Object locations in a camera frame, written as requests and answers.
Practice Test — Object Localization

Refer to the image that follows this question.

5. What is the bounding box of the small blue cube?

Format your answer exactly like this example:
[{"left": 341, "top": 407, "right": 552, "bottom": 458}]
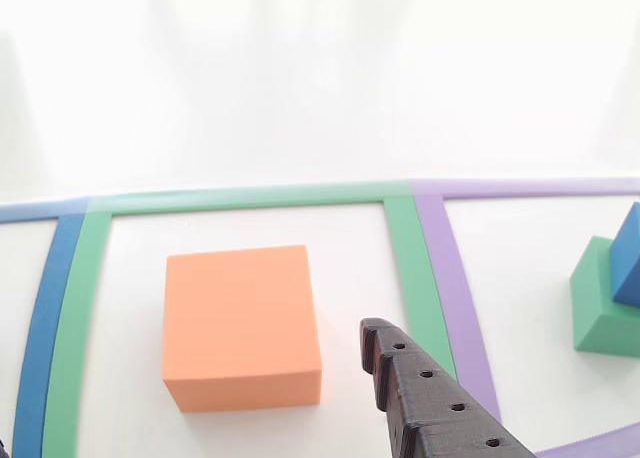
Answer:
[{"left": 609, "top": 216, "right": 640, "bottom": 309}]

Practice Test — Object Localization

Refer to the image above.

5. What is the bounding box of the orange block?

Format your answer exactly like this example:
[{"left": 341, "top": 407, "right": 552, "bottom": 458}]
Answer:
[{"left": 162, "top": 244, "right": 322, "bottom": 413}]

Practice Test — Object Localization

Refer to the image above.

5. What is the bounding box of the purple square frame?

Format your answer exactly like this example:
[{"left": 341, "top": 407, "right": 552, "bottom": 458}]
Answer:
[{"left": 409, "top": 176, "right": 640, "bottom": 458}]

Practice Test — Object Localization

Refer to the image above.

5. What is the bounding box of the green cube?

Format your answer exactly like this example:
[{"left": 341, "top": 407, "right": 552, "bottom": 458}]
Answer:
[{"left": 569, "top": 235, "right": 640, "bottom": 360}]

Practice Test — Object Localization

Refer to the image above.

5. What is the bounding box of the blue square frame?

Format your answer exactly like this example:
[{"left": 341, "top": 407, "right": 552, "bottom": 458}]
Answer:
[{"left": 0, "top": 197, "right": 91, "bottom": 458}]

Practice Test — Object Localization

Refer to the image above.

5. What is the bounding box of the green square frame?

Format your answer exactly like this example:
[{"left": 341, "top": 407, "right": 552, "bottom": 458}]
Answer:
[{"left": 42, "top": 180, "right": 459, "bottom": 458}]

